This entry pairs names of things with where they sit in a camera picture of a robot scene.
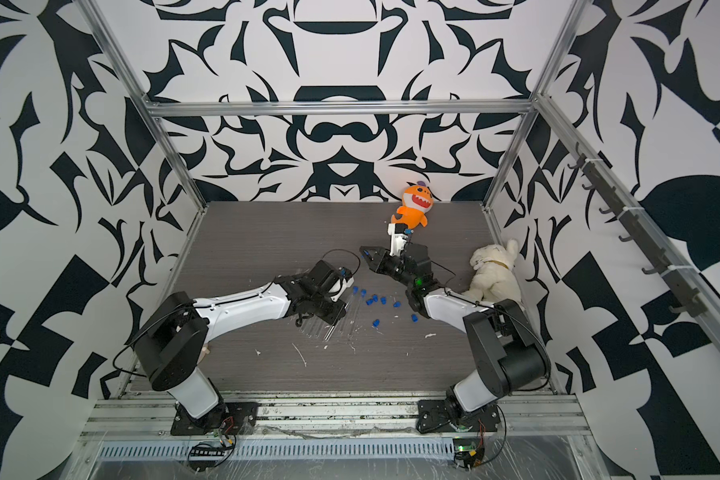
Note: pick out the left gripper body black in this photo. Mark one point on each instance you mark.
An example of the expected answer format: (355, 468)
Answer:
(329, 309)

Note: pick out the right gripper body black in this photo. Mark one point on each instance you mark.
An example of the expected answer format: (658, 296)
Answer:
(395, 267)

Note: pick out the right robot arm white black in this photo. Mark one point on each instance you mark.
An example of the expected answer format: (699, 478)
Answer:
(508, 354)

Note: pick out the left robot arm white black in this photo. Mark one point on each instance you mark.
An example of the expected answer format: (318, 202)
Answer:
(169, 345)

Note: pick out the orange shark plush toy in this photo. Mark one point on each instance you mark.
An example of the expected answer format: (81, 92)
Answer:
(417, 201)

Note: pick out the white dog plush toy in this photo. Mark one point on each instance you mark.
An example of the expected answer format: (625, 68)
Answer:
(494, 279)

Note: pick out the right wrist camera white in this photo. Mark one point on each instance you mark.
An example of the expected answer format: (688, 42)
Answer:
(399, 236)

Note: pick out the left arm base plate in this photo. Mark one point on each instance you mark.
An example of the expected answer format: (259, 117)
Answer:
(231, 418)

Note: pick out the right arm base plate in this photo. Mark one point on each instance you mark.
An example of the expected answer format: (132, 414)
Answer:
(446, 416)

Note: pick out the black wall hook rail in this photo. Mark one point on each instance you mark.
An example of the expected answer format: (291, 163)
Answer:
(641, 230)

